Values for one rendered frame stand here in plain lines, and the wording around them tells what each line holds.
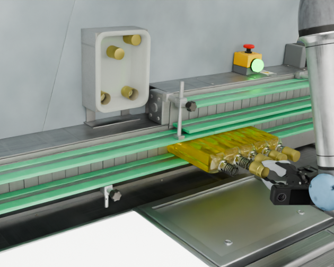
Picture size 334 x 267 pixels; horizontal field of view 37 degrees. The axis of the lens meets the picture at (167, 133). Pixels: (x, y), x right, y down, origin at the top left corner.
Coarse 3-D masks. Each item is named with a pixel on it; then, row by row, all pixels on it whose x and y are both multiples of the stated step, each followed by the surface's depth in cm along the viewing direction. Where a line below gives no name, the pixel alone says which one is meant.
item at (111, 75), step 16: (112, 32) 133; (128, 32) 136; (144, 32) 139; (96, 48) 131; (128, 48) 146; (144, 48) 142; (96, 64) 133; (112, 64) 144; (128, 64) 147; (144, 64) 143; (96, 80) 134; (112, 80) 146; (128, 80) 149; (144, 80) 145; (96, 96) 136; (112, 96) 147; (144, 96) 146
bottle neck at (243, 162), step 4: (236, 156) 139; (240, 156) 139; (236, 160) 139; (240, 160) 138; (244, 160) 137; (248, 160) 137; (236, 164) 140; (240, 164) 138; (244, 164) 137; (248, 164) 139; (244, 168) 137; (248, 168) 137
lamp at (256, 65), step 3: (252, 60) 171; (255, 60) 171; (258, 60) 170; (261, 60) 171; (252, 63) 171; (255, 63) 170; (258, 63) 170; (261, 63) 170; (252, 66) 171; (255, 66) 170; (258, 66) 170; (261, 66) 171; (252, 69) 172; (255, 69) 171; (258, 69) 171; (261, 69) 172
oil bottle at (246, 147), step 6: (222, 132) 153; (222, 138) 149; (228, 138) 149; (234, 138) 149; (240, 138) 149; (234, 144) 145; (240, 144) 144; (246, 144) 145; (252, 144) 145; (246, 150) 143; (252, 150) 144; (246, 156) 143
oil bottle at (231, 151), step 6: (198, 138) 148; (204, 138) 147; (210, 138) 148; (216, 138) 148; (210, 144) 144; (216, 144) 143; (222, 144) 143; (228, 144) 144; (222, 150) 141; (228, 150) 140; (234, 150) 140; (240, 150) 141; (228, 156) 139; (234, 156) 140; (228, 162) 140
